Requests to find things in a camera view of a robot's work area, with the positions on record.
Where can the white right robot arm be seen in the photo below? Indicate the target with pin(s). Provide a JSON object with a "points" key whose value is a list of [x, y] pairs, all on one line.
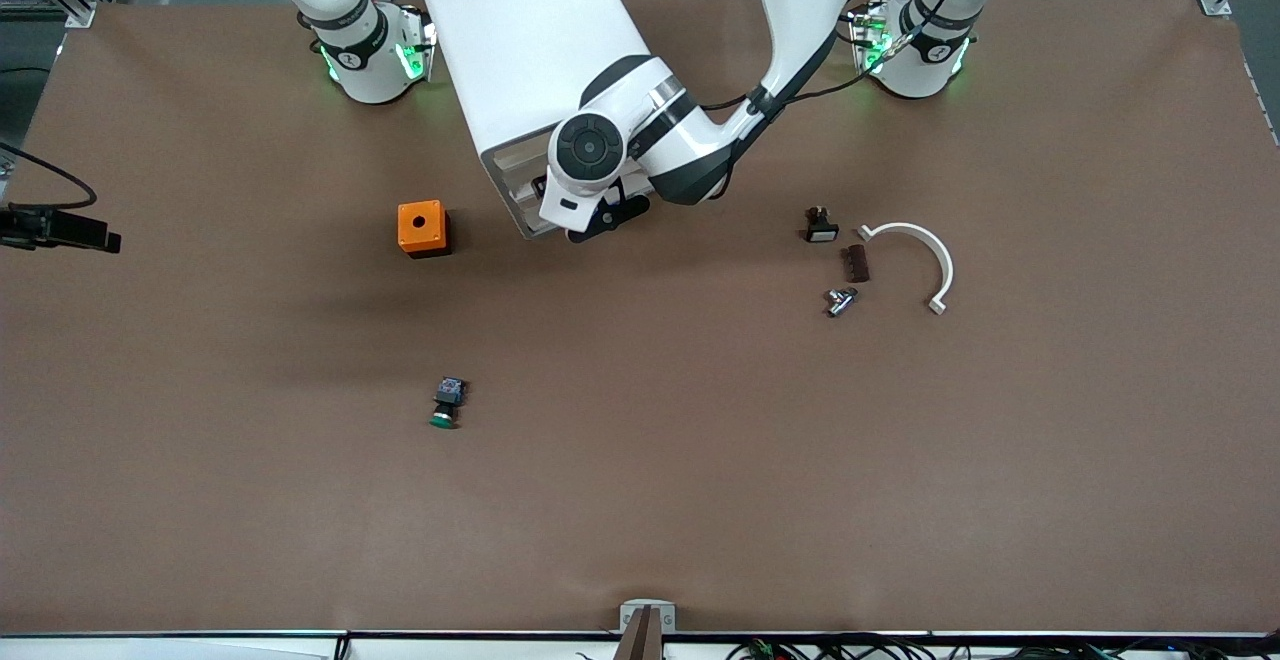
{"points": [[365, 65]]}

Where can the green mushroom push button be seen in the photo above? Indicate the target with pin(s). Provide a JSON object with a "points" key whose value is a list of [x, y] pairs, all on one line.
{"points": [[447, 403]]}

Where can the silver metal fitting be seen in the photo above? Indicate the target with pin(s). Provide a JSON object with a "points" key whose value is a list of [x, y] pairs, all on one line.
{"points": [[841, 301]]}

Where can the dark brown small block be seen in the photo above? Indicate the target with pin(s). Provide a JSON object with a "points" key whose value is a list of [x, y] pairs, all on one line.
{"points": [[857, 264]]}

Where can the brown table cover sheet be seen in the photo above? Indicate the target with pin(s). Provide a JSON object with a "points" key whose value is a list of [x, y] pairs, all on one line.
{"points": [[640, 460]]}

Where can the orange button enclosure box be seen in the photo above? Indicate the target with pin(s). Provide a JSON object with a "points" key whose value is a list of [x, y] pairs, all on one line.
{"points": [[420, 230]]}

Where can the black switch with white face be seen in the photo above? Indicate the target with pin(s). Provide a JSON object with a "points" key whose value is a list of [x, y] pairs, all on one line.
{"points": [[821, 227]]}

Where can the white curved plastic bracket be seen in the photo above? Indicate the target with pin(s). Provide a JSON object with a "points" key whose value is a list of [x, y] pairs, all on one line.
{"points": [[944, 265]]}

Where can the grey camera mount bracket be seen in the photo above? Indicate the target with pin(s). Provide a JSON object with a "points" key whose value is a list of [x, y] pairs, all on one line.
{"points": [[648, 610]]}

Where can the brown camera support post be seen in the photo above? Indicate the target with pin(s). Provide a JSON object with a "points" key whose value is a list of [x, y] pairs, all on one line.
{"points": [[640, 640]]}

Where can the white table edge rail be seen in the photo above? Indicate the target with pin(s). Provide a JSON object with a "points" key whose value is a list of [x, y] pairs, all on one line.
{"points": [[200, 645]]}

